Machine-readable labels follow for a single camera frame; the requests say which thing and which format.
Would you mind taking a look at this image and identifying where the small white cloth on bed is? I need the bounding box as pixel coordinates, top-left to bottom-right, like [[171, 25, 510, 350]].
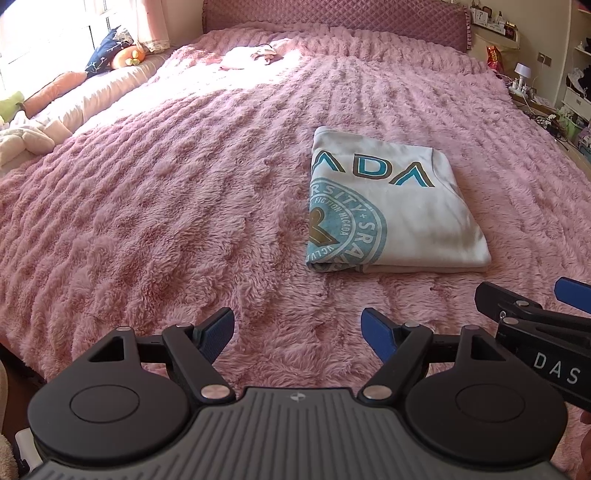
[[220, 40, 290, 71]]

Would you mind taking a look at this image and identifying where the white open shelf unit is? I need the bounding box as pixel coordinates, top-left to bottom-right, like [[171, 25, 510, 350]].
[[560, 0, 591, 162]]

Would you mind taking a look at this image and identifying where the headboard side shelf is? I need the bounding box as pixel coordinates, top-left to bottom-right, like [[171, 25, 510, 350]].
[[470, 0, 523, 50]]

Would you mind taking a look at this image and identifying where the pink fluffy blanket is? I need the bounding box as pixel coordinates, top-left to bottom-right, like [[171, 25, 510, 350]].
[[0, 30, 591, 462]]

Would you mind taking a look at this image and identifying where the pink lace curtain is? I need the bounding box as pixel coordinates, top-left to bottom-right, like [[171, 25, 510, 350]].
[[137, 0, 186, 53]]

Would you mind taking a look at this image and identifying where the navy floral pillow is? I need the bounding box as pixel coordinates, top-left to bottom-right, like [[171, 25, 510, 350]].
[[84, 28, 136, 78]]

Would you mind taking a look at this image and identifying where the orange plush toy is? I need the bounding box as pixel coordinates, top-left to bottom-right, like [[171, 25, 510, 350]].
[[111, 44, 148, 71]]

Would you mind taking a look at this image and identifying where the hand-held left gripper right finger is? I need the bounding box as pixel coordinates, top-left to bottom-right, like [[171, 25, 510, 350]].
[[361, 307, 508, 405]]

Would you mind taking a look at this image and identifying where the white printed sweatshirt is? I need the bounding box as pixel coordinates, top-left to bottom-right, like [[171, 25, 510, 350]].
[[304, 126, 492, 276]]

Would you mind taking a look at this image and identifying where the peach cushion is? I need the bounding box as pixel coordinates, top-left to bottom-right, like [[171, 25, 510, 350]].
[[22, 71, 89, 117]]

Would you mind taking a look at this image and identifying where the pink quilted headboard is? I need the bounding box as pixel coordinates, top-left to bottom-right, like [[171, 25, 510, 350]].
[[202, 0, 475, 52]]

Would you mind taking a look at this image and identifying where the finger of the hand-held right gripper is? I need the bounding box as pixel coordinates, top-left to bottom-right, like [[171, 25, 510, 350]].
[[474, 281, 591, 337], [553, 276, 591, 308]]

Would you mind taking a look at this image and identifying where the tangle of cables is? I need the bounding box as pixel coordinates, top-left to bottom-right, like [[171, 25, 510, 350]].
[[531, 108, 573, 141]]

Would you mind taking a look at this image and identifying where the cream bolster bedding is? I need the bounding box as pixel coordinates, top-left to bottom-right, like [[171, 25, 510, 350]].
[[28, 48, 172, 137]]

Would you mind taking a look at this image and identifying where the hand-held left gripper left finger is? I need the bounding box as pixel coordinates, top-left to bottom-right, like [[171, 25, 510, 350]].
[[87, 307, 236, 405]]

